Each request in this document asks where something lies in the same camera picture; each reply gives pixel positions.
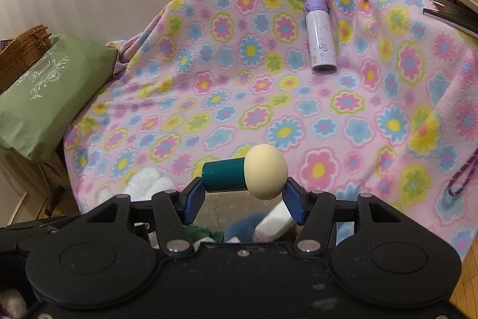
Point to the white plush toy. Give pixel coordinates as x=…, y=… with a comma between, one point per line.
x=149, y=180

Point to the purple insulated bottle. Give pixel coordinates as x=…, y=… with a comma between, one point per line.
x=321, y=38

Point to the dark metal stand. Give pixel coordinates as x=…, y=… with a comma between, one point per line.
x=56, y=203

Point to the brown wicker basket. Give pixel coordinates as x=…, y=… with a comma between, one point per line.
x=22, y=53

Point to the blue fuzzy scrunchie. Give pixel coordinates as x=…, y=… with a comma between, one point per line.
x=242, y=229

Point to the black flat books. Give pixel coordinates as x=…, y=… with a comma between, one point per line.
x=455, y=18

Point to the green plush toy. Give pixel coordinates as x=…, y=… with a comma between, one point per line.
x=198, y=233

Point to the woven basket with cloth liner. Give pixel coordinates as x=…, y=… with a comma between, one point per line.
x=224, y=205

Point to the green printed pillow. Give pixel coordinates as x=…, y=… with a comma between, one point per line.
x=48, y=98

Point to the pink floral fleece blanket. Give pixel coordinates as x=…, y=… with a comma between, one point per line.
x=298, y=98

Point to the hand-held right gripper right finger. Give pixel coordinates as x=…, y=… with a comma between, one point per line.
x=293, y=201

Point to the white packet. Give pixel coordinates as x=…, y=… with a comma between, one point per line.
x=272, y=225

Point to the white and red fuzzy cloth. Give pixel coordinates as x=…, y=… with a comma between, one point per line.
x=11, y=304

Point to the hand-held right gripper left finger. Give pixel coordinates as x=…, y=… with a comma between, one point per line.
x=192, y=201

